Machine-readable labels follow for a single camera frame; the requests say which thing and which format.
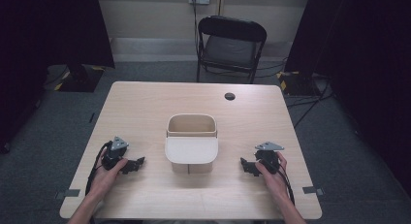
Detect person's left hand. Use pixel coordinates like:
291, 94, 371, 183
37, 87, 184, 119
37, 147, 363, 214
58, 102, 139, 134
88, 149, 129, 197

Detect black folding chair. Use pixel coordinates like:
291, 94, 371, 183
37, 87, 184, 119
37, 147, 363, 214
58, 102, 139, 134
196, 15, 269, 85

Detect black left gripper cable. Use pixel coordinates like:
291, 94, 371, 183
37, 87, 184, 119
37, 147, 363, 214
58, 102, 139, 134
84, 141, 113, 197

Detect grey tape strip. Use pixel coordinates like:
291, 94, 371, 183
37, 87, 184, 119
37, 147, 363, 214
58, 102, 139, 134
301, 185, 326, 196
54, 188, 81, 201

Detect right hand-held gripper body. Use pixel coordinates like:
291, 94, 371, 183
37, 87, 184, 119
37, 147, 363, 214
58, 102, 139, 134
254, 141, 286, 176

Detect black stand base yellow tape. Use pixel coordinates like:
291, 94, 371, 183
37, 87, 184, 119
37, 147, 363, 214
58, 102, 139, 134
53, 63, 107, 93
276, 70, 322, 97

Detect black wall socket cable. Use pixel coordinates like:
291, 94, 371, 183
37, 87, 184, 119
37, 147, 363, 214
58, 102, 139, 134
192, 0, 204, 58

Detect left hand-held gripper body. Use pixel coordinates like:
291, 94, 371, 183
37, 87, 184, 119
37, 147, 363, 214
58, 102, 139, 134
101, 136, 131, 172

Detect black floor cables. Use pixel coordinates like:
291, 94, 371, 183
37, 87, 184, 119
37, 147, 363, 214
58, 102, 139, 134
258, 57, 336, 129

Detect beige storage box with lid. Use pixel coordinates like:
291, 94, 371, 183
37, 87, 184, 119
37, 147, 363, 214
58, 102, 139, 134
164, 112, 219, 176

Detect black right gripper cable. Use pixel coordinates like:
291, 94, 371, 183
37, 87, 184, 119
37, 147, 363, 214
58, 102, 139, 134
273, 162, 296, 207

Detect person's right hand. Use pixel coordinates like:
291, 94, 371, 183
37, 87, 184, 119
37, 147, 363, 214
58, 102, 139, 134
254, 151, 290, 201

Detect black curtain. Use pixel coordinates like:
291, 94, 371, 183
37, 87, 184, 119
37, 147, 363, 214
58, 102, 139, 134
0, 0, 116, 154
283, 0, 411, 189

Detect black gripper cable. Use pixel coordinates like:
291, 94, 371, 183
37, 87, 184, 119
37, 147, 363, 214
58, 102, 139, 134
84, 141, 113, 197
273, 162, 296, 207

